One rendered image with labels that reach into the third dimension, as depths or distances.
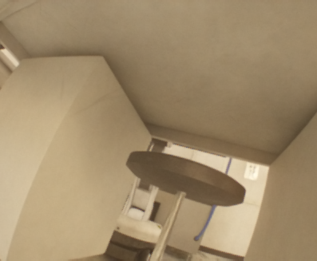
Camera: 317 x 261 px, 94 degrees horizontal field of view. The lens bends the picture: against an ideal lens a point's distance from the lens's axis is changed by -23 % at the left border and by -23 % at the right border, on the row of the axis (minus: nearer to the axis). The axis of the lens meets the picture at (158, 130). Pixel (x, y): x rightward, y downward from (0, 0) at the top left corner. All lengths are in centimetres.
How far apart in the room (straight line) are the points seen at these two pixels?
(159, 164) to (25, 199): 32
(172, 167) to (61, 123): 28
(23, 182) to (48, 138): 13
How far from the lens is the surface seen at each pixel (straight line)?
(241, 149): 90
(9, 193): 55
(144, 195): 174
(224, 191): 42
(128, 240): 134
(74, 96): 51
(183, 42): 49
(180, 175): 39
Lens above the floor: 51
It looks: 21 degrees up
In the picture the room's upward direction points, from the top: 22 degrees clockwise
